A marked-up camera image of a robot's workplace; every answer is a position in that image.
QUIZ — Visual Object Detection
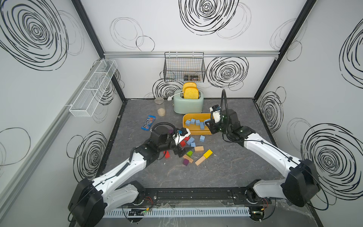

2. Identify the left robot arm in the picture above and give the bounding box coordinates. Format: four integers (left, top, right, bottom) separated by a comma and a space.
68, 123, 191, 227

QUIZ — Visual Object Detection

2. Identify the yellow toast slice front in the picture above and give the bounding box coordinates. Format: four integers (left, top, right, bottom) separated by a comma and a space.
183, 87, 199, 99

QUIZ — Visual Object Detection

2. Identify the long yellow block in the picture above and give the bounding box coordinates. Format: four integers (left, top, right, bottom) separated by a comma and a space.
203, 149, 213, 159

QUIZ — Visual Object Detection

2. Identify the black wire wall basket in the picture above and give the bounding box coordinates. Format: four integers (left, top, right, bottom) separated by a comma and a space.
163, 52, 206, 83

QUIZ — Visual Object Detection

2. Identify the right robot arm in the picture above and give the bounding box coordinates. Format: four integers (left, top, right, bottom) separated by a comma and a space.
206, 105, 321, 207

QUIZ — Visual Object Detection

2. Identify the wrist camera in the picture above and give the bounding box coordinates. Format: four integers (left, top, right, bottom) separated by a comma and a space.
172, 128, 191, 145
209, 105, 221, 124

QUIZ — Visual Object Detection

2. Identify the yellow toast slice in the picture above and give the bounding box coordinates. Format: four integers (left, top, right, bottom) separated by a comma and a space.
182, 82, 197, 92
183, 87, 199, 99

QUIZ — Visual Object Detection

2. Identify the yellow plastic tub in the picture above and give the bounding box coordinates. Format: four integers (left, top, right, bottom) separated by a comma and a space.
182, 113, 212, 135

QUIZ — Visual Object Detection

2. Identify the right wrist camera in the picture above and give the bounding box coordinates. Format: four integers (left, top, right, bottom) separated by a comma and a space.
209, 105, 221, 124

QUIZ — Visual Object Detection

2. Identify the blue candy bag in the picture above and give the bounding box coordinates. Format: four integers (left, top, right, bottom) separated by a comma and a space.
141, 115, 156, 131

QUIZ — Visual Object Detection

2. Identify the thin wood plank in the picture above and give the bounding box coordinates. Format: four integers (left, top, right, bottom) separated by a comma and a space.
183, 155, 194, 163

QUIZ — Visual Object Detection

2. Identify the white wire wall shelf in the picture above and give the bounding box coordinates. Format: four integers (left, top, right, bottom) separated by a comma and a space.
70, 59, 117, 117

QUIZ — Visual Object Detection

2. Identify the purple cube bottom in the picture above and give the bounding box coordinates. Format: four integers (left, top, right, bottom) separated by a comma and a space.
183, 159, 190, 166

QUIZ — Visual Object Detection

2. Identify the red block left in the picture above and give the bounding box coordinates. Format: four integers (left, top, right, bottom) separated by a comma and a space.
164, 151, 170, 159

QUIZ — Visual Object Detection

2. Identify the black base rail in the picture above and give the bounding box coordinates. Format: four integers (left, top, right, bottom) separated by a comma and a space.
113, 186, 308, 205

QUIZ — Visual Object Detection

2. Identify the long natural wood plank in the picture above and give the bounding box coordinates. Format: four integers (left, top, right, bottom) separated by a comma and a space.
194, 156, 206, 166

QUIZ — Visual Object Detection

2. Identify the natural wood block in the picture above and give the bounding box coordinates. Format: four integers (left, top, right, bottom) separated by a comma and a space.
194, 146, 205, 153

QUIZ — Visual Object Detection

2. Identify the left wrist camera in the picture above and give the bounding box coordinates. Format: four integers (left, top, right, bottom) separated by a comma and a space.
172, 128, 191, 145

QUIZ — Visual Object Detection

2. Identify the mint green toaster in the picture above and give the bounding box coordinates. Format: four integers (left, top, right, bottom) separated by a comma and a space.
173, 89, 204, 114

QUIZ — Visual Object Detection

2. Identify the yellow toast slice back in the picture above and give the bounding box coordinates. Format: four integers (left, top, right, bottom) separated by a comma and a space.
182, 82, 197, 92

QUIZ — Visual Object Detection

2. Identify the white slotted cable duct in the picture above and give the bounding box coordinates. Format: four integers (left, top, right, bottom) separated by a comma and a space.
104, 207, 251, 218

